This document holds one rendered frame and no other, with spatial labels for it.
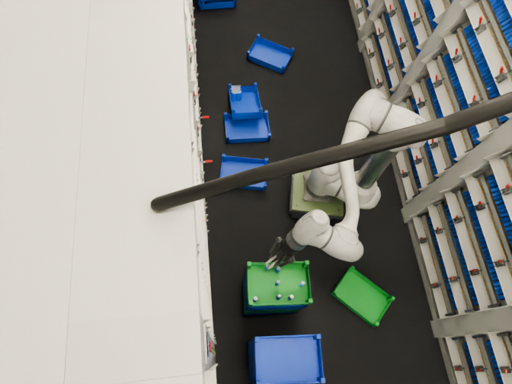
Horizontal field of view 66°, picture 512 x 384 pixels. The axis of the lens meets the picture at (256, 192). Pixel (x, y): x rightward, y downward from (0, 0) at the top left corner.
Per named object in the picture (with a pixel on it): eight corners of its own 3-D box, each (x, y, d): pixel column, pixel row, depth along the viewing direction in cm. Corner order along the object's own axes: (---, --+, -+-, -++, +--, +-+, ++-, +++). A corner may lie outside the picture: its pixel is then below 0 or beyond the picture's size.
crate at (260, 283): (305, 264, 200) (308, 260, 193) (309, 305, 192) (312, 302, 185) (246, 264, 197) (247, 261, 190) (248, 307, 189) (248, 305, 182)
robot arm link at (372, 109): (349, 115, 161) (380, 129, 159) (367, 78, 164) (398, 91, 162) (343, 127, 173) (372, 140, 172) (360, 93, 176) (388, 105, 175)
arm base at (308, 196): (332, 171, 244) (334, 166, 239) (334, 203, 234) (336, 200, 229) (302, 168, 243) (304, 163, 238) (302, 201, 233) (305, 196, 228)
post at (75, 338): (214, 344, 219) (199, 308, 63) (216, 363, 215) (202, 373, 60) (177, 349, 217) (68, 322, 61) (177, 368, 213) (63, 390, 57)
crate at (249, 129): (266, 116, 280) (267, 110, 272) (270, 141, 272) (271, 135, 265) (223, 118, 276) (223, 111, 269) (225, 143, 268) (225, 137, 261)
